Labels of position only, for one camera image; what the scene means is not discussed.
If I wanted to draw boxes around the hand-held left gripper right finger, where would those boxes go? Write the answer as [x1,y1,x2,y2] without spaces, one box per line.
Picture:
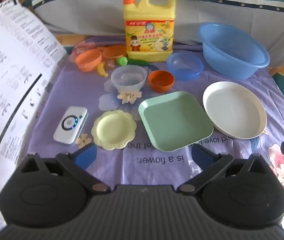
[178,144,270,196]

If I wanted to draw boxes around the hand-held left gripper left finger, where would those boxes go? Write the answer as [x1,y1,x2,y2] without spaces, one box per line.
[19,144,110,194]

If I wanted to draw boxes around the yellow flower-shaped plate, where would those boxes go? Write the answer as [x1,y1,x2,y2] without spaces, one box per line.
[91,110,137,151]

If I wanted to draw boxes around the green square plate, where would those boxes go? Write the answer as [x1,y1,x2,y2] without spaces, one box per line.
[138,91,214,152]

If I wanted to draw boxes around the white round plate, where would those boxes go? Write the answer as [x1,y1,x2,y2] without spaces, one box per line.
[202,81,267,140]

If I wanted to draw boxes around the small blue plastic bowl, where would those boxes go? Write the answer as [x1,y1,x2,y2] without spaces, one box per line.
[166,53,204,81]

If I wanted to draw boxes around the purple floral bedsheet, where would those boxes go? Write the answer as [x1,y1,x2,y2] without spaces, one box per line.
[19,35,284,188]

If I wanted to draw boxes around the white pocket device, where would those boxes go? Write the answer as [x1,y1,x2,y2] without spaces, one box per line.
[53,106,89,145]

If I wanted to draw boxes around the small orange bowl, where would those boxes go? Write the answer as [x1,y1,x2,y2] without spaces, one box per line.
[148,70,175,92]

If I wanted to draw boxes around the yellow toy banana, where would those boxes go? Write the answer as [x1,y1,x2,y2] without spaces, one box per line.
[96,62,109,77]

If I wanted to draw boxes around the clear plastic bowl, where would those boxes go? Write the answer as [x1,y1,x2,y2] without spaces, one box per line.
[111,65,148,93]

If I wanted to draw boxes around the orange toy dish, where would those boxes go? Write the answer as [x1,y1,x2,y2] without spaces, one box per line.
[76,49,102,72]
[103,44,127,60]

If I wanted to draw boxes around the large blue plastic basin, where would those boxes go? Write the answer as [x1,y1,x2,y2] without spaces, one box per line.
[198,22,270,80]

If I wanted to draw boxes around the dark green toy cucumber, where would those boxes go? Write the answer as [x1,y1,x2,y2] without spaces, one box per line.
[128,58,151,67]

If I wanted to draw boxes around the printed instruction sheet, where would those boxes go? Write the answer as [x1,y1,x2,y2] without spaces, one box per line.
[0,0,69,230]

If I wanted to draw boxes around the yellow detergent pump bottle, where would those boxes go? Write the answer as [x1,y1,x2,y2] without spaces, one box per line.
[116,0,177,62]

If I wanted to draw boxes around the white quilt with navy border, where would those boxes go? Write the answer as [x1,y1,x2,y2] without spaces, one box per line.
[32,0,284,53]

